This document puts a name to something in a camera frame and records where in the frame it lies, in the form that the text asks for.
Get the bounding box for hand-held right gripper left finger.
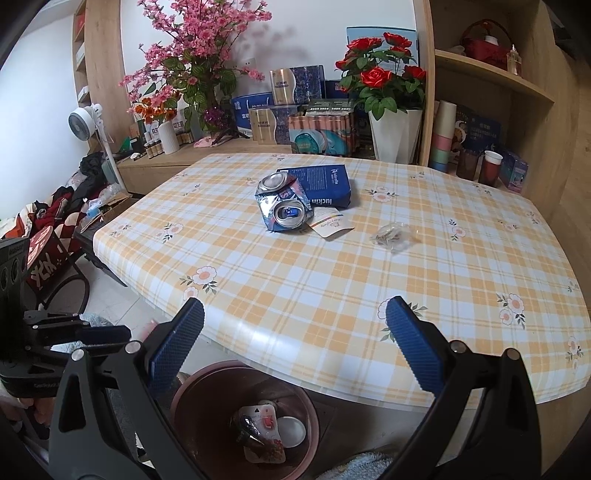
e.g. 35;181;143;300
47;298;213;480

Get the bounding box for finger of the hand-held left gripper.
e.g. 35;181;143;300
23;310;133;348

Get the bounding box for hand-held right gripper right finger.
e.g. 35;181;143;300
379;296;541;480

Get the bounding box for brown trash bin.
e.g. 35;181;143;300
170;361;320;480

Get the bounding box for chair with red cushion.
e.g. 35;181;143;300
0;225;89;311

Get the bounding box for pile of clothes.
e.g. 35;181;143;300
0;154;118;241

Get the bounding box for crumpled clear plastic wrapper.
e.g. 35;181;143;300
369;222;419;255

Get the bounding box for dark shiny wrapper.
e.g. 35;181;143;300
232;412;269;449

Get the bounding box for open cardboard box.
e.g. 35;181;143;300
75;191;136;232

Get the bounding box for light blue fluffy rug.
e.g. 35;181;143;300
318;452;394;480

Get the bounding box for small white card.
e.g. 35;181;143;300
308;208;354;241

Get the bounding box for wooden sideboard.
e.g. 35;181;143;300
115;137;294;197

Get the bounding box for crushed blue soda can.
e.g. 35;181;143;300
255;171;315;233

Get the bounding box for white standing fan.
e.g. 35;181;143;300
68;104;126;195

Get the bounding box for brown glass cup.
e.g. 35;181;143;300
457;148;484;182

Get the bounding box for dark blue carton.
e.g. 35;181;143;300
276;164;353;208

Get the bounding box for red paper cup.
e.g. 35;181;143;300
477;150;503;188

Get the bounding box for small purple box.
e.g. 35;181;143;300
498;148;530;194

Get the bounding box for white ribbed vase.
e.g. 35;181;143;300
158;120;181;156

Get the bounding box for stack of pastel cups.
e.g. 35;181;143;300
430;99;458;174

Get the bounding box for white faceted flower pot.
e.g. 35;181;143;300
368;109;424;164

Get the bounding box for orange artificial flowers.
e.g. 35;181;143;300
133;98;179;126

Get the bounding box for purple artificial flowers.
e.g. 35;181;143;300
203;106;228;133

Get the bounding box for dark blue picture box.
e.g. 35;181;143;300
454;104;502;154

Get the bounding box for blue white carton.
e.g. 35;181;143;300
230;92;274;139

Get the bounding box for wooden shelf unit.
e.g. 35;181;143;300
414;0;580;224

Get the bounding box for dark green box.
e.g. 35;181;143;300
305;98;356;116

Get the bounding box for red rose plant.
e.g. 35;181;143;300
334;31;428;121

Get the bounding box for gold gift box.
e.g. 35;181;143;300
269;67;297;106

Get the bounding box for pink blossom plant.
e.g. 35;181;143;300
118;0;274;116

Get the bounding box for small glass bottle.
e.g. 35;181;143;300
507;44;525;77

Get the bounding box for red gift basket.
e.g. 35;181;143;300
462;19;514;71

